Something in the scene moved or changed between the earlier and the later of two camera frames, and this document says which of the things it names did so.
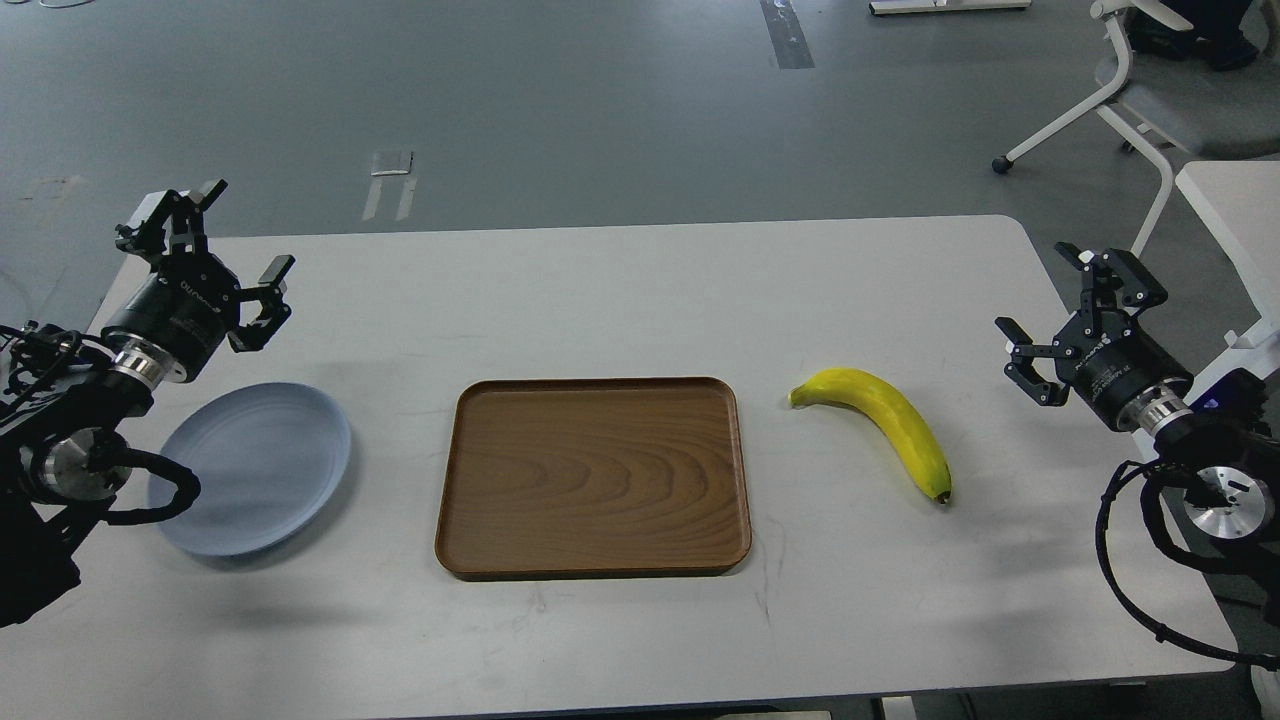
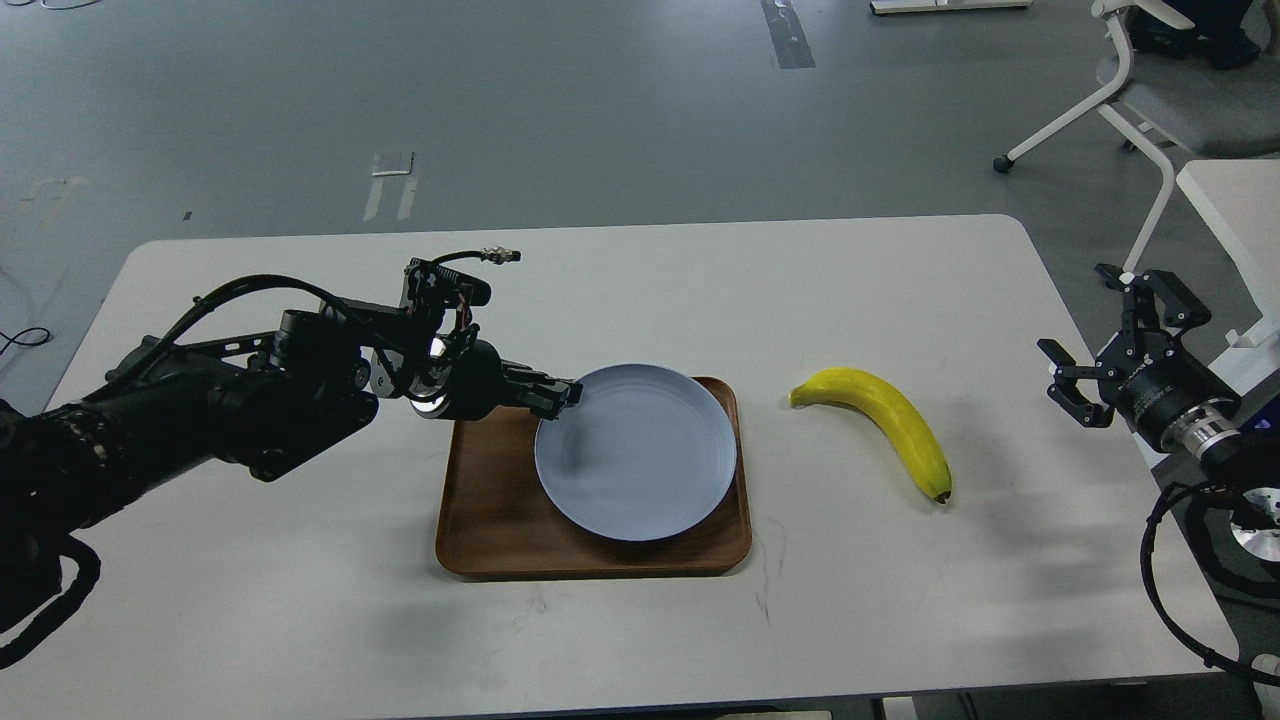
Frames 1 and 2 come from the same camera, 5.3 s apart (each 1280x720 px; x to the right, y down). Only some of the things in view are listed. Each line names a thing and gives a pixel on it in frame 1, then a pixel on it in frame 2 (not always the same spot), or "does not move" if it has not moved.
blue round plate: x=268 y=458 to x=647 y=453
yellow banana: x=878 y=397 does not move
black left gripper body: x=177 y=321 to x=467 y=385
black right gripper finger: x=1021 y=370 to x=1066 y=391
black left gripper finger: x=255 y=334 to x=546 y=396
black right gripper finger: x=1112 y=268 to x=1139 y=304
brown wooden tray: x=593 y=477 does not move
